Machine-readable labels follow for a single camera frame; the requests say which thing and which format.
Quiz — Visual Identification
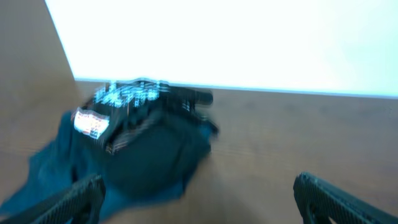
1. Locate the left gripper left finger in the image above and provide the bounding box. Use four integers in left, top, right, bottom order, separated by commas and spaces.
1, 174, 106, 224

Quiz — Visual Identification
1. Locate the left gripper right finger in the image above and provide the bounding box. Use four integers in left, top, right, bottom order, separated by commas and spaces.
293, 172, 397, 224

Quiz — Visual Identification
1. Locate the black orange-patterned jersey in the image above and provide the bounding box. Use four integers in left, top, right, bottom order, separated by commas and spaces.
72, 78, 219, 155

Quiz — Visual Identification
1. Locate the folded navy blue garment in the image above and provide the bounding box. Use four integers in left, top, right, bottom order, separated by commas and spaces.
0, 110, 218, 223

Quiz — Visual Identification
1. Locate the folded black garment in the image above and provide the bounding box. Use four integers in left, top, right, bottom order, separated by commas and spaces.
103, 115, 213, 198

